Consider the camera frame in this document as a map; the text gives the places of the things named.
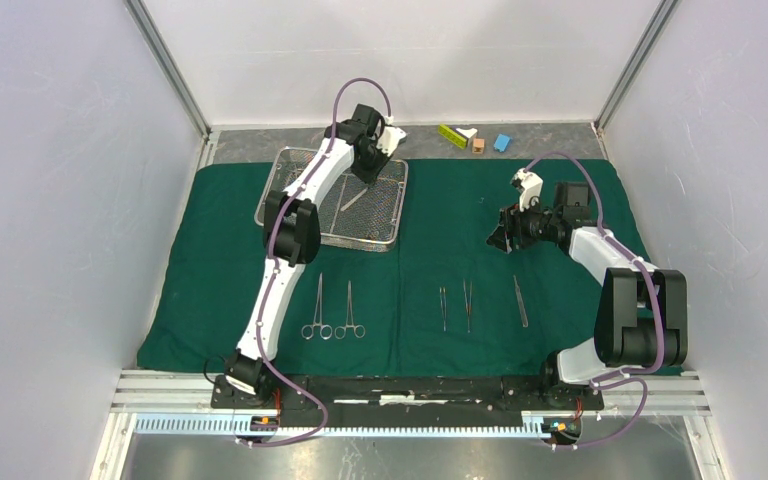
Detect steel scalpel handle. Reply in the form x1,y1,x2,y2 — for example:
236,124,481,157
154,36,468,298
339,188,369,212

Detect brown wooden cube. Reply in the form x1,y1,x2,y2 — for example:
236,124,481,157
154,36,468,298
471,137,486,155

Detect pointed steel tweezers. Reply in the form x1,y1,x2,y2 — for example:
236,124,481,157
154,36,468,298
462,279,473,333

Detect green surgical cloth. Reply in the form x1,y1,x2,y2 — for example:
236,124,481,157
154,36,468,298
136,157,654,379

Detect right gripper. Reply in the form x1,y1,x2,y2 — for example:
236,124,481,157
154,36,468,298
486,194,561,253

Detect yellow-green lego brick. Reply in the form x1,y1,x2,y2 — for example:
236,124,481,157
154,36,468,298
437,124,469,149

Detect metal mesh instrument tray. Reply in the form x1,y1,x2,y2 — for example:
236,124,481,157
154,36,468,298
254,147,409,253

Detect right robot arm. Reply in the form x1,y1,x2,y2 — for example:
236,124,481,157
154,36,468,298
486,173,689,408

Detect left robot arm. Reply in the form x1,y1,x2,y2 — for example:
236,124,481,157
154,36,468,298
220,104,405,408

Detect steel forceps with ring handles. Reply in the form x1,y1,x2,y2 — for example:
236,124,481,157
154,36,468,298
300,273,334,340

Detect blue small block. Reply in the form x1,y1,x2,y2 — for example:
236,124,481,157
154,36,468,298
493,134,512,153

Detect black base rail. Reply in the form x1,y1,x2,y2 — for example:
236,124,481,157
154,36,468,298
210,375,605,443

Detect white small block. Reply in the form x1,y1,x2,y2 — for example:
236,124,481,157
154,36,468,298
455,128,478,148

